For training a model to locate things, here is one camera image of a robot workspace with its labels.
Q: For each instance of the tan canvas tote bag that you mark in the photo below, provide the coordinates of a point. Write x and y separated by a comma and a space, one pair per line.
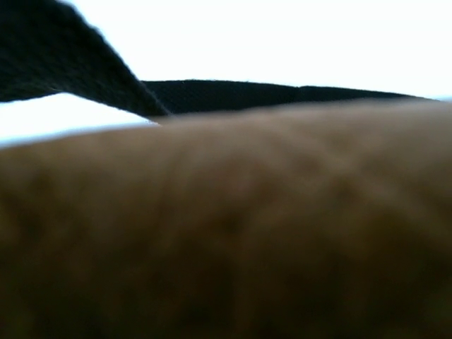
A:
329, 220

